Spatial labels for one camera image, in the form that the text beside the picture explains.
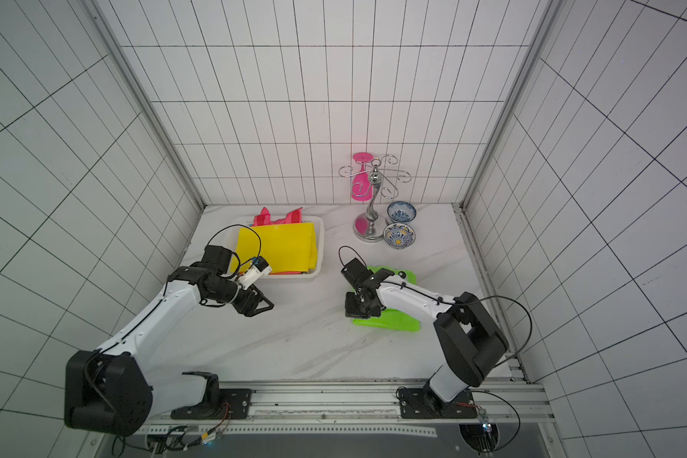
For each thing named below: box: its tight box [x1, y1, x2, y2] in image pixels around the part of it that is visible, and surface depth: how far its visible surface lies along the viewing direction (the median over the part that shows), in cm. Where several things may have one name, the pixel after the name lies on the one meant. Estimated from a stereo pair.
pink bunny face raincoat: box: [251, 207, 304, 228], surface depth 103 cm
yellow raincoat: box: [230, 222, 318, 274], surface depth 97 cm
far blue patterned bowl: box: [386, 201, 417, 224], surface depth 116 cm
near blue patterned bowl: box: [382, 223, 417, 250], surface depth 109 cm
